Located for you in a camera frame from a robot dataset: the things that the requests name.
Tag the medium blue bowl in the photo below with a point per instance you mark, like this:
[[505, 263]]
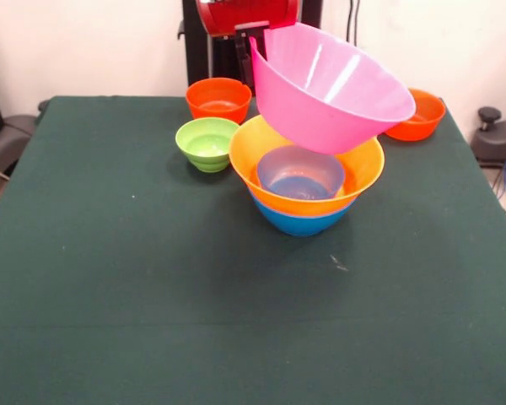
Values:
[[299, 223]]

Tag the small green bowl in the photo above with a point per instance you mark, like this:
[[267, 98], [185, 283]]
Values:
[[202, 147]]

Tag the grey pedestal foot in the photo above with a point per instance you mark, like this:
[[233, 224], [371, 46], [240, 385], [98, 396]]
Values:
[[502, 139], [12, 131]]

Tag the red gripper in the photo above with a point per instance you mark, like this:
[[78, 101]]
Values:
[[244, 12]]

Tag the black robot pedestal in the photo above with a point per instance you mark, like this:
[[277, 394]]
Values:
[[219, 55]]

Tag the dark green tablecloth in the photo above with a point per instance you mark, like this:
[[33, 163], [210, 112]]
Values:
[[253, 329]]

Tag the large pink bowl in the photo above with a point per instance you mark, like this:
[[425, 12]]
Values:
[[303, 118]]

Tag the large orange bowl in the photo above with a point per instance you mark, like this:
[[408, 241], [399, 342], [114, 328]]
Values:
[[244, 152]]

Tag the small blue bowl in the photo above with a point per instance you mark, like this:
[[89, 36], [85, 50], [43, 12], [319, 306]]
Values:
[[299, 169]]

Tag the red-orange bowl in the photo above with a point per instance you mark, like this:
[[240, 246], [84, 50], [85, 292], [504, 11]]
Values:
[[421, 122], [219, 99]]

